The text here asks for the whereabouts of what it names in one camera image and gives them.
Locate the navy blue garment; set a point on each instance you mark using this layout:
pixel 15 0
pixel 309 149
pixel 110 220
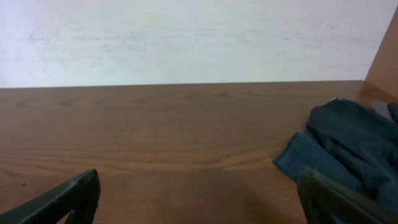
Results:
pixel 350 144

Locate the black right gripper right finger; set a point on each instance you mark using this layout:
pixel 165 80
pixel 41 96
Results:
pixel 326 201

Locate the grey garment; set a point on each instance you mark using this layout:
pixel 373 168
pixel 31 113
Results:
pixel 377 112

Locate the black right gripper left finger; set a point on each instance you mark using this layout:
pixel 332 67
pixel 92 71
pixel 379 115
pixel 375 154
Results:
pixel 77 199

